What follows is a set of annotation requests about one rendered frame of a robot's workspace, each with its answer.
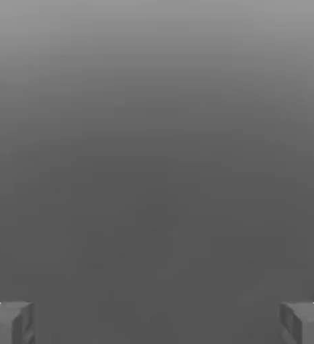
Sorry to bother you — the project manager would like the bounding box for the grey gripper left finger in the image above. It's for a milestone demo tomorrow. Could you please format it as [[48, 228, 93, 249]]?
[[0, 300, 36, 344]]

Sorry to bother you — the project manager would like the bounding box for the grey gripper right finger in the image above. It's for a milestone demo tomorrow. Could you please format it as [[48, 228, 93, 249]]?
[[278, 300, 314, 344]]

